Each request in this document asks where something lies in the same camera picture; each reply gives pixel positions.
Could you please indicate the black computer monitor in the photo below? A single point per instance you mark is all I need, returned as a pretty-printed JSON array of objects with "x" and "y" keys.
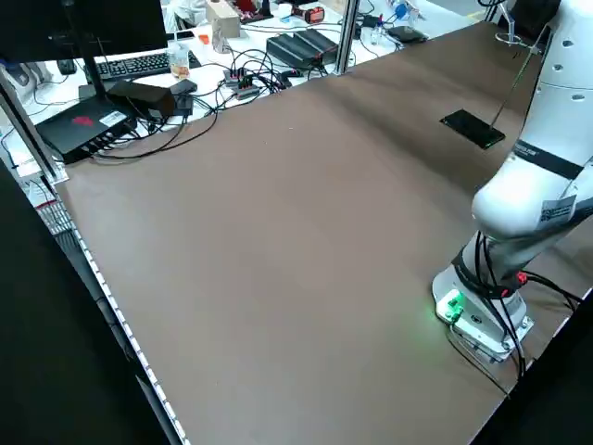
[{"x": 83, "y": 23}]

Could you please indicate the black keyboard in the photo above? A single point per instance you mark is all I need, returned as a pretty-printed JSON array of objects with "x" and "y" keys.
[{"x": 139, "y": 65}]

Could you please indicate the aluminium corner frame post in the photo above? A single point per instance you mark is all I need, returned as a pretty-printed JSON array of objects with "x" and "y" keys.
[{"x": 28, "y": 130}]

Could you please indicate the black box with red logo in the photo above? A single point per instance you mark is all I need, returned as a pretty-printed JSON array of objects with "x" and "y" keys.
[{"x": 79, "y": 130}]

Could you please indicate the flat black box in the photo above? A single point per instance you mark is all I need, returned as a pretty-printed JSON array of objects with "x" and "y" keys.
[{"x": 407, "y": 34}]

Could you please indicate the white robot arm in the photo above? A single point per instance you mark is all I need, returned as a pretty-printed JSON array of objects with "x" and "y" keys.
[{"x": 565, "y": 116}]

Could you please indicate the small clear bottle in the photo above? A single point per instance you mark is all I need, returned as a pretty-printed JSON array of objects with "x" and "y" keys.
[{"x": 377, "y": 36}]

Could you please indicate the brown cardboard box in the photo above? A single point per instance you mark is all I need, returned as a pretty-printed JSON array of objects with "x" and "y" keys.
[{"x": 222, "y": 23}]

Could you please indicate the grey USB hub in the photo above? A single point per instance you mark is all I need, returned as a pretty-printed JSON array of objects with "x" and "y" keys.
[
  {"x": 235, "y": 74},
  {"x": 246, "y": 88}
]

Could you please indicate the black power brick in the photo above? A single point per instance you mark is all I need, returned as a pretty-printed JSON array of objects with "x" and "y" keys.
[{"x": 143, "y": 97}]

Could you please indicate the red and black device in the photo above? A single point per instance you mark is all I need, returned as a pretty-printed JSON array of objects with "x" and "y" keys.
[{"x": 309, "y": 14}]

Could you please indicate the black ribbed metal box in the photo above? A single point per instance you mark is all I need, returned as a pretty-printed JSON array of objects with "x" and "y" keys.
[
  {"x": 317, "y": 44},
  {"x": 289, "y": 48}
]

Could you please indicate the clear snack bag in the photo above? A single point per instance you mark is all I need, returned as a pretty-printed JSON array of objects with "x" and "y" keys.
[{"x": 179, "y": 60}]

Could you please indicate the black computer mouse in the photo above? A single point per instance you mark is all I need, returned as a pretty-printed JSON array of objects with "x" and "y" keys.
[{"x": 67, "y": 67}]

